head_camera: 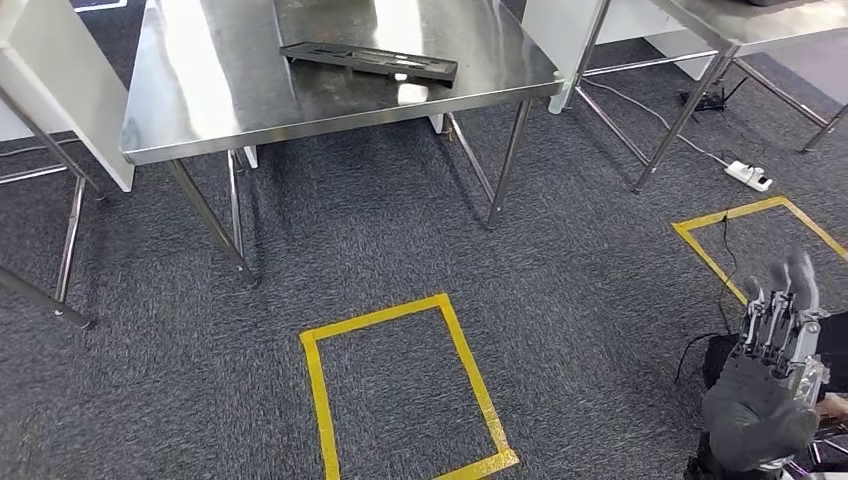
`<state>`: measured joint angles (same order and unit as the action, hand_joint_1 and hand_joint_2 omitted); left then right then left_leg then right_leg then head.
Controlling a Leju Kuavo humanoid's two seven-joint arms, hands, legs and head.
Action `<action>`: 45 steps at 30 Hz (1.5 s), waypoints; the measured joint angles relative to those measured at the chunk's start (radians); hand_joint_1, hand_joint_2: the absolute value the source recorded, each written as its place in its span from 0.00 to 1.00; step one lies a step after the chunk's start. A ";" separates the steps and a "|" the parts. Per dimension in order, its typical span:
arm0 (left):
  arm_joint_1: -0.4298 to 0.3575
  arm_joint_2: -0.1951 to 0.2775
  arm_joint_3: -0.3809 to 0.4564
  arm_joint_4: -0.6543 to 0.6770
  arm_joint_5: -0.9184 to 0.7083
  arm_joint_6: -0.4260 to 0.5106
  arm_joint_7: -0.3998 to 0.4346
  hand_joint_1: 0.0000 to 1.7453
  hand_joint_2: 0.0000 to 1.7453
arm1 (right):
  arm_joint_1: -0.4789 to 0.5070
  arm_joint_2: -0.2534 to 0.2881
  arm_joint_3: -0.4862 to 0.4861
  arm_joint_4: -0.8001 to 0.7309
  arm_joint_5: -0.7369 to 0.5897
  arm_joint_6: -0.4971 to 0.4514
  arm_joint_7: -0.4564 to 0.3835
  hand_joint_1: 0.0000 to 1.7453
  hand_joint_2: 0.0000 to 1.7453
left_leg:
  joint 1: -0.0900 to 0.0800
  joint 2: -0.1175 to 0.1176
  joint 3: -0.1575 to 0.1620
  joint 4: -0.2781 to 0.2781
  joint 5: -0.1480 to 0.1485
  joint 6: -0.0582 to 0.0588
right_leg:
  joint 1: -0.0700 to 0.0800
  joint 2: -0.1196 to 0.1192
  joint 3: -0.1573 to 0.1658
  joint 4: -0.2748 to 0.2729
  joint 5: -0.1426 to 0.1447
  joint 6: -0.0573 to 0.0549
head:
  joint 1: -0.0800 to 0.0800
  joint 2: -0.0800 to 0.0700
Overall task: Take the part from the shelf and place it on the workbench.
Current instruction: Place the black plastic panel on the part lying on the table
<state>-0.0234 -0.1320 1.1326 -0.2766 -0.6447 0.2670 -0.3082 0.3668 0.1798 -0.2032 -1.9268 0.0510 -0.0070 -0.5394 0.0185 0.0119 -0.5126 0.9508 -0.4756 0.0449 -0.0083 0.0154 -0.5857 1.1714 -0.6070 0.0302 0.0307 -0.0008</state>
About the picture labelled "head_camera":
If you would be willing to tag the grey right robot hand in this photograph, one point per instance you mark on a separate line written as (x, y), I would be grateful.
(762, 411)

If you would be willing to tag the black plastic panel part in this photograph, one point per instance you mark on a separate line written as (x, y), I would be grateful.
(371, 61)

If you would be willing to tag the stainless steel workbench table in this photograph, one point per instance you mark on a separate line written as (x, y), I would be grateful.
(232, 86)

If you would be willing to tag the chrome stool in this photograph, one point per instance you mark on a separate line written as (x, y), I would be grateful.
(828, 450)

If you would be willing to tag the yellow floor tape square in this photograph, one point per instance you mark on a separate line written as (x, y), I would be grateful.
(318, 397)
(702, 248)

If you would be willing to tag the white power strip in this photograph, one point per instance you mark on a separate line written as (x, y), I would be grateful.
(748, 175)

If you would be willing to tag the black router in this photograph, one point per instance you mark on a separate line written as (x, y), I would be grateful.
(709, 100)

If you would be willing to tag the white panel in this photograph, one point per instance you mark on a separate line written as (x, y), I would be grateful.
(66, 79)
(550, 26)

